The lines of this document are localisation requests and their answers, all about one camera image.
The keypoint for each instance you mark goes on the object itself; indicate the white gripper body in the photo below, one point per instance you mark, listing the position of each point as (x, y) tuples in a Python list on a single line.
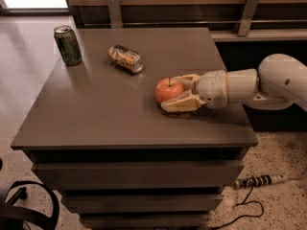
[(212, 87)]

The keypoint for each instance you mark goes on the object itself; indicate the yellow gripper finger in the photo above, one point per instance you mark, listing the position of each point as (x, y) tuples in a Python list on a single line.
[(185, 102), (189, 82)]

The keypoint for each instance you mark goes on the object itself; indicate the red apple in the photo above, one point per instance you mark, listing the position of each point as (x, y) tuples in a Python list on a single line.
[(168, 89)]

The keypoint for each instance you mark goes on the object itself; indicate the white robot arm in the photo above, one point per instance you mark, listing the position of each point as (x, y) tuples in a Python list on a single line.
[(278, 82)]

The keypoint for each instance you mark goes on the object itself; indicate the green soda can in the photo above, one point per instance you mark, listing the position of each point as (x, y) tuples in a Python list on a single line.
[(68, 45)]

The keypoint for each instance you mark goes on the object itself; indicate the grey drawer cabinet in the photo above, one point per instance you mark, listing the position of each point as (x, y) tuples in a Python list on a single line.
[(96, 135)]

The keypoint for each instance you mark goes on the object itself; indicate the white power strip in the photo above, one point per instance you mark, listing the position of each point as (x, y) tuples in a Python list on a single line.
[(259, 181)]

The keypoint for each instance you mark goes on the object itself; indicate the black office chair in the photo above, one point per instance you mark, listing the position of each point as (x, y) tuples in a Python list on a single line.
[(13, 217)]

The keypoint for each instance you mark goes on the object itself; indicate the left metal bracket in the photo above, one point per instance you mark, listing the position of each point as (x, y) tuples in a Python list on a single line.
[(114, 12)]

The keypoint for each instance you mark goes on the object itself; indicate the metal bracket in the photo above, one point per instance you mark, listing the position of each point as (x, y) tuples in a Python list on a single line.
[(114, 12), (245, 21)]

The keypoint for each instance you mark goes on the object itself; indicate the right metal bracket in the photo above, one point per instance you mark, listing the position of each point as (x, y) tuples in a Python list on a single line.
[(245, 21)]

